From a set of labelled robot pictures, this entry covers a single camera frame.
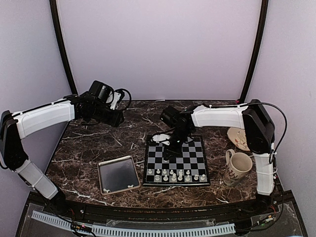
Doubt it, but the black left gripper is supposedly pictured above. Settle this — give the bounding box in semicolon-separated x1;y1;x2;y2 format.
92;103;124;127

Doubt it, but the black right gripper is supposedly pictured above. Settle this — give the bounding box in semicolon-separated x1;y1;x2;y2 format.
163;127;192;160

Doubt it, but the black grey chessboard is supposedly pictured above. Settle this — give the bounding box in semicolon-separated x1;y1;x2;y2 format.
143;136;210;187

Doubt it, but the white king chess piece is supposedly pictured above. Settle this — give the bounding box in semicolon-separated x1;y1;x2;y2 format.
177;173;183;182

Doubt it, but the metal tray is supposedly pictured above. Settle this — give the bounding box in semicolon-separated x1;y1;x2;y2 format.
97;156;141;196

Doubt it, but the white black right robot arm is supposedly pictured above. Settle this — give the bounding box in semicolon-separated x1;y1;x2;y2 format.
160;99;279;214

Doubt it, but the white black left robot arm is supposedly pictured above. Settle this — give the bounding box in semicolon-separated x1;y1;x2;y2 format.
0;92;123;215

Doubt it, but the round wooden bird coaster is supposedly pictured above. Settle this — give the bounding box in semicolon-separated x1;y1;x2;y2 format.
227;127;250;152

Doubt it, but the cream floral mug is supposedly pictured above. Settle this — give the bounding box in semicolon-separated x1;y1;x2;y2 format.
223;149;253;187

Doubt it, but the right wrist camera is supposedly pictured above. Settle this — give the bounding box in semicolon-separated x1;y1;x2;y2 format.
151;134;170;146

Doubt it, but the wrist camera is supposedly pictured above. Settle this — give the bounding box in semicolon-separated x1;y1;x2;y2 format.
106;89;125;110
151;134;170;146

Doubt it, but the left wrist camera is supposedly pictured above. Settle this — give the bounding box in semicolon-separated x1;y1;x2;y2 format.
106;89;125;110

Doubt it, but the black left frame post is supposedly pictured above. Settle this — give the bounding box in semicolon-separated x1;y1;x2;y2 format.
49;0;78;94

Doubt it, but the black frame post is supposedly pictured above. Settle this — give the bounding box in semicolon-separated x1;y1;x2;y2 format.
237;0;269;104
49;0;78;94

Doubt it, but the white slotted cable duct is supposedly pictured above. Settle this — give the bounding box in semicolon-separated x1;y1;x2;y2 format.
31;210;236;237

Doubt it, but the black right frame post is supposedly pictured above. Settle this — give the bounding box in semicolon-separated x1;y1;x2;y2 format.
237;0;269;104

